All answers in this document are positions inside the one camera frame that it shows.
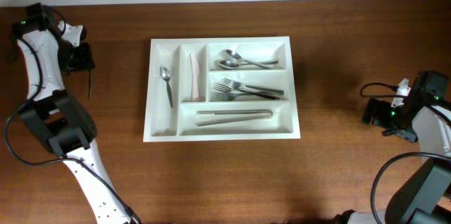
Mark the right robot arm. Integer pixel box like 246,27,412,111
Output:
333,70,450,224

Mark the white plastic cutlery tray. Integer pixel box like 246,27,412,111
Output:
143,37,300,142

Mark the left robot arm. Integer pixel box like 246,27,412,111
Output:
11,3,141,224

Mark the silver fork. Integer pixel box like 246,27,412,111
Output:
222,78,285,96
213,83,274,96
211,92,280,101

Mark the white plastic butter knife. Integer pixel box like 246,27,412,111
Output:
190,54,200,102

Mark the small teaspoon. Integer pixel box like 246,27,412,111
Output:
87,69,93,100
160,66,173,108

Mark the large silver spoon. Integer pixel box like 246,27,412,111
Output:
218,59,279,70
223,49,279,69

